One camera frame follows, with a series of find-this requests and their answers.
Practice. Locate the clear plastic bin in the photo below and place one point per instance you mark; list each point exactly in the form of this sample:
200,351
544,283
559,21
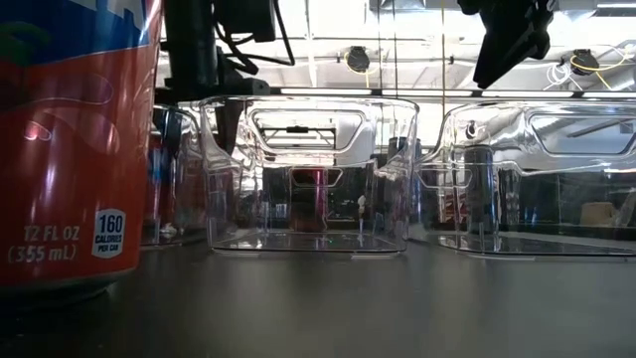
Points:
546,219
189,209
308,233

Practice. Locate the black background station frame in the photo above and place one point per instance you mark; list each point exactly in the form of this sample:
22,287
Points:
296,130

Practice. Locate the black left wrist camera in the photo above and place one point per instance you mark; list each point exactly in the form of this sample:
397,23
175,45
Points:
248,20

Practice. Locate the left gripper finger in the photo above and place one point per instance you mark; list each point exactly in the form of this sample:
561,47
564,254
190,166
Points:
170,126
229,124

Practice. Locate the person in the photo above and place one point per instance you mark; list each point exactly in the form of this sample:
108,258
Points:
362,204

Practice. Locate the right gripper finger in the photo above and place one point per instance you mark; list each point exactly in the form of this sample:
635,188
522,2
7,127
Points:
512,50

